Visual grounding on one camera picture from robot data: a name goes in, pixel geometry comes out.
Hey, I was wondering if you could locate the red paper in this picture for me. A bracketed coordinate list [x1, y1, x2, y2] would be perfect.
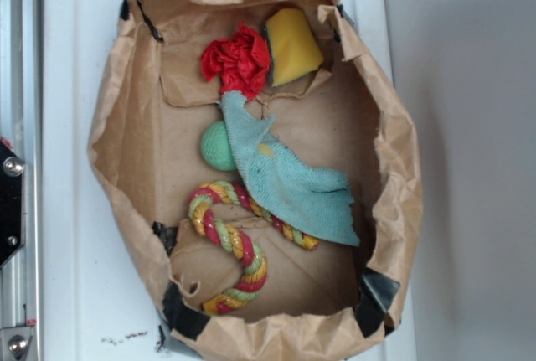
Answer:
[200, 23, 271, 101]

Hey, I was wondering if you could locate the green ball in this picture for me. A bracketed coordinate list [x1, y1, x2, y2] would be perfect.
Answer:
[200, 121, 237, 171]

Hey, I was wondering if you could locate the light blue cloth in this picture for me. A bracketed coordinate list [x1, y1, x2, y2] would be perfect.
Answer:
[220, 90, 360, 246]

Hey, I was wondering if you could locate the yellow sponge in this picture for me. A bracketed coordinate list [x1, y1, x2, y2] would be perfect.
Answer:
[265, 8, 324, 87]

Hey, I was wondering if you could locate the brown paper bag box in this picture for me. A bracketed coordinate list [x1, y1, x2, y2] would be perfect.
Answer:
[88, 0, 423, 360]

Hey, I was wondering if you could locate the multicolour rope toy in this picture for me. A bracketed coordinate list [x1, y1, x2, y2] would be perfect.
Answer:
[188, 181, 319, 316]

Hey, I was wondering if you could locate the black metal bracket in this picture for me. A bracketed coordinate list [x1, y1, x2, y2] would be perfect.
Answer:
[0, 137, 25, 267]

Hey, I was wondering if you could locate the aluminium rail frame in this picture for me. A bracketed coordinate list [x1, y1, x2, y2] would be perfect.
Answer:
[1, 0, 41, 360]

